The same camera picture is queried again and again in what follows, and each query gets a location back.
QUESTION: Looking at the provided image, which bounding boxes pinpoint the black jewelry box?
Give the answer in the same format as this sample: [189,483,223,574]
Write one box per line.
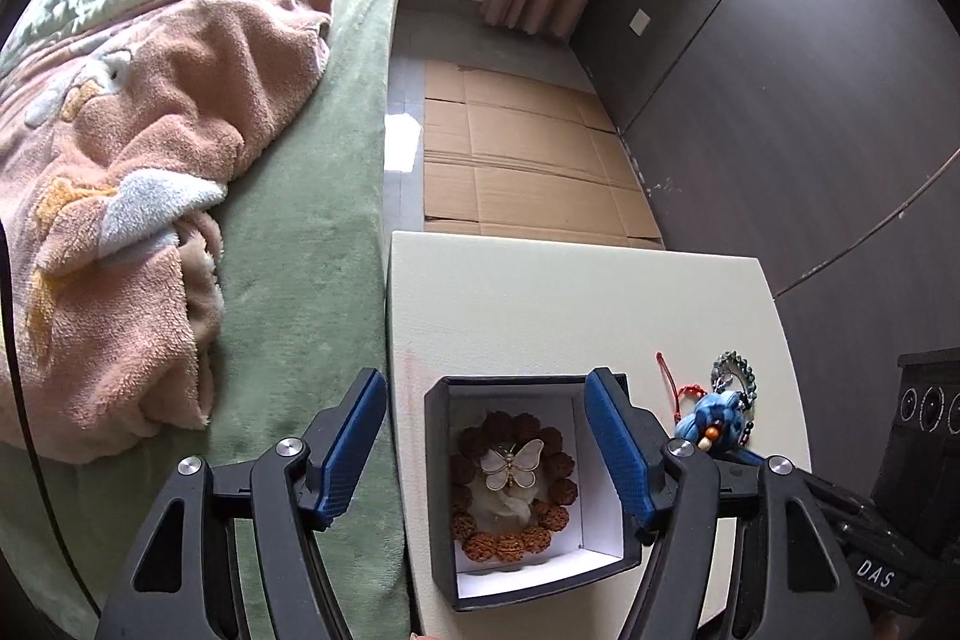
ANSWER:
[424,373,644,613]

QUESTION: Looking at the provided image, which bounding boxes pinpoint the green bed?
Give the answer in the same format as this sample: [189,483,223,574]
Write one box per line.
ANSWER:
[0,0,418,640]

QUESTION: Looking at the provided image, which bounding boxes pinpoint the white butterfly brooch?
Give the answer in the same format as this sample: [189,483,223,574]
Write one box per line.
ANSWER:
[480,438,546,492]

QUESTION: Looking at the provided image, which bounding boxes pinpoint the red string bracelet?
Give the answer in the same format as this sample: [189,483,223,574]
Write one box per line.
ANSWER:
[655,351,704,425]

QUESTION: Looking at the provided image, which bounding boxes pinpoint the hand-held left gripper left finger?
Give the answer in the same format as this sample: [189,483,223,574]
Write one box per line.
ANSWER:
[97,368,389,640]

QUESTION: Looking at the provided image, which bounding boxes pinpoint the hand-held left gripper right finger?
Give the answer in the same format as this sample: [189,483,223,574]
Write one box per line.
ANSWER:
[584,367,880,640]

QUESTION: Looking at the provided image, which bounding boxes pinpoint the flattened cardboard sheet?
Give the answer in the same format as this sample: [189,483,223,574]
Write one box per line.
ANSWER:
[423,58,665,250]

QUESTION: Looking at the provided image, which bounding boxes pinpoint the pink fleece blanket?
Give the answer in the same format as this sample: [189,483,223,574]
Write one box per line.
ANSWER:
[0,0,335,465]

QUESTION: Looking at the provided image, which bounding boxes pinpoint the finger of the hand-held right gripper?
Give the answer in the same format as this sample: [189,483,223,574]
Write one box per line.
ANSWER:
[724,447,875,540]

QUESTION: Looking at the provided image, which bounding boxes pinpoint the blue bead bracelet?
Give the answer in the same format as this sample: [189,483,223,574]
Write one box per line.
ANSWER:
[673,389,757,455]

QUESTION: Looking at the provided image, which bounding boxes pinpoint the translucent white pendant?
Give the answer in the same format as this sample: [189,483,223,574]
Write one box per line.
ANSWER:
[474,488,537,532]

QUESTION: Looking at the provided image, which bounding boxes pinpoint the dark bead bracelet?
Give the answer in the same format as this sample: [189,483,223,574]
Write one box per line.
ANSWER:
[708,350,760,405]

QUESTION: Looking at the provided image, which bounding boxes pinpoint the brown bead bracelet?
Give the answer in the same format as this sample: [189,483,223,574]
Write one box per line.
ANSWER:
[448,411,580,564]

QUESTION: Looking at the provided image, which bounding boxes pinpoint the black cable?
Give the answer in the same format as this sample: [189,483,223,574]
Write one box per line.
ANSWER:
[0,218,103,620]

